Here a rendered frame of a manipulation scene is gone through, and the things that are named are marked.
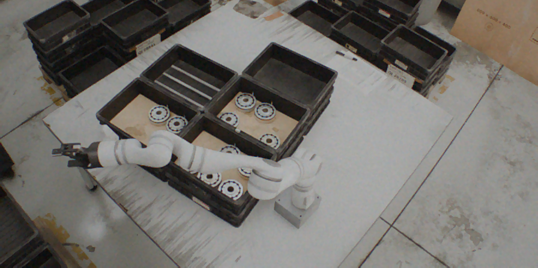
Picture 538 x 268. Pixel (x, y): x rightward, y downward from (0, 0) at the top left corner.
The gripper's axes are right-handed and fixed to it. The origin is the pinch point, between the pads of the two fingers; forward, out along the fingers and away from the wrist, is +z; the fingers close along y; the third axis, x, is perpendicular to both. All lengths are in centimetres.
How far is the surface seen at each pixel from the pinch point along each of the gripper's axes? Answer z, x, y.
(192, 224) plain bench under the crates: -17, -3, 77
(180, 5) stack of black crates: 17, 184, 146
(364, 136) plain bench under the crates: -99, 41, 105
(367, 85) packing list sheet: -107, 76, 115
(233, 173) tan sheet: -37, 16, 72
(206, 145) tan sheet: -25, 32, 73
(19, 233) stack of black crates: 74, -3, 78
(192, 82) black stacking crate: -15, 70, 80
